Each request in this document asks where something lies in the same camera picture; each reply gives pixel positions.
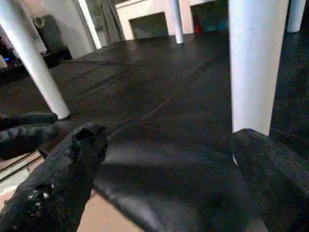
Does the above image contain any red bottle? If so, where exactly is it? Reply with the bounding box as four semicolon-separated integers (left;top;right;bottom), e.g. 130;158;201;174
194;14;202;34

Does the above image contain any white plastic table leg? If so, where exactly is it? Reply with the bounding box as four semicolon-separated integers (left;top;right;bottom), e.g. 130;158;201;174
169;0;185;45
0;0;70;120
287;0;307;33
228;0;290;136

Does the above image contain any black work surface mat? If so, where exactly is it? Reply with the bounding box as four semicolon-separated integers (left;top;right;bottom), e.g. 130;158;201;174
0;31;309;232

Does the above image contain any dark bin with white ring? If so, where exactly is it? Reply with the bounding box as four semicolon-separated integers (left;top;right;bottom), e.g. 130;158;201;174
35;14;67;53

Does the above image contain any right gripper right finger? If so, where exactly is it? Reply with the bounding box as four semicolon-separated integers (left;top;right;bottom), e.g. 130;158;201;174
229;128;309;232

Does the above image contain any grey curtain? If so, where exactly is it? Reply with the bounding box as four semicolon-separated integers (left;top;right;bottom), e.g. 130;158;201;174
101;0;126;46

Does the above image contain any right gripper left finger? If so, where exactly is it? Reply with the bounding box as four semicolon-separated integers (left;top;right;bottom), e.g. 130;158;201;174
0;122;109;232

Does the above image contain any low black bench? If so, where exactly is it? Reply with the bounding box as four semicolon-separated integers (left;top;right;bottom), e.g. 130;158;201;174
41;47;73;68

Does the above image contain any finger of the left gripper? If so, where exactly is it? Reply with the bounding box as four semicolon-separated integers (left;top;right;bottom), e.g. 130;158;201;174
0;111;59;131
0;124;60;161

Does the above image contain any white sideboard with glass doors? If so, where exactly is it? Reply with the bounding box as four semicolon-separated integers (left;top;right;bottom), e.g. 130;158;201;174
115;0;230;41

